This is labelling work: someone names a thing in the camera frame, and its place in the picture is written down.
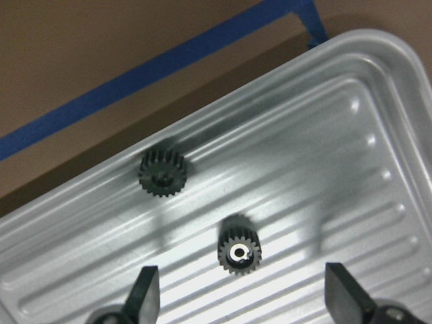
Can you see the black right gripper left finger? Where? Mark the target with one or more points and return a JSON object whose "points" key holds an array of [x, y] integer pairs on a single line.
{"points": [[143, 302]]}

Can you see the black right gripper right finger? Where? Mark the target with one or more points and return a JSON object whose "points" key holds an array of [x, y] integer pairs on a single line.
{"points": [[345, 299]]}

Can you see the black bearing gear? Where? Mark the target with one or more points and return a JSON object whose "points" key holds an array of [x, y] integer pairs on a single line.
{"points": [[238, 247]]}

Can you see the ribbed metal tray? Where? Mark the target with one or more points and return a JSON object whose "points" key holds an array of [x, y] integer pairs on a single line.
{"points": [[329, 155]]}

